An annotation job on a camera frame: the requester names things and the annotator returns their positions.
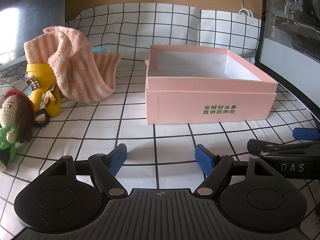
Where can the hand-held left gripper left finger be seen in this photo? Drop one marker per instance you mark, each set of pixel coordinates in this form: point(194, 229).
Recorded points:
point(117, 158)

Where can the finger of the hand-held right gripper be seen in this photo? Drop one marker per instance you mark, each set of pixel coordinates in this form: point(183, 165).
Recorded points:
point(257, 145)
point(306, 133)

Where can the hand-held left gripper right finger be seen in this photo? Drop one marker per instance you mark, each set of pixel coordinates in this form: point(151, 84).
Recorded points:
point(203, 160)

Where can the pink cardboard box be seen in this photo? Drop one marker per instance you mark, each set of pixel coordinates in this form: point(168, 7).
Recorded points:
point(207, 100)

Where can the pink striped towel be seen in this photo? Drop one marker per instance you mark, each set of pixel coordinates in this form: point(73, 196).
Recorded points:
point(75, 62)

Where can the crocheted brown monkey doll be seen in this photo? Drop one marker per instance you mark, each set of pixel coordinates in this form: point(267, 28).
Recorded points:
point(17, 115)

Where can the yellow plush toy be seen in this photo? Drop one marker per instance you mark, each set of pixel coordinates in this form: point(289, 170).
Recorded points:
point(41, 75)

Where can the white checked tablecloth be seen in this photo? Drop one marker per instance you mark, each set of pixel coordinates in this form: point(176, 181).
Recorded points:
point(100, 130)

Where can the bright window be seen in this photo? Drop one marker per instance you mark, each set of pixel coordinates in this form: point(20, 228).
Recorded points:
point(8, 32)

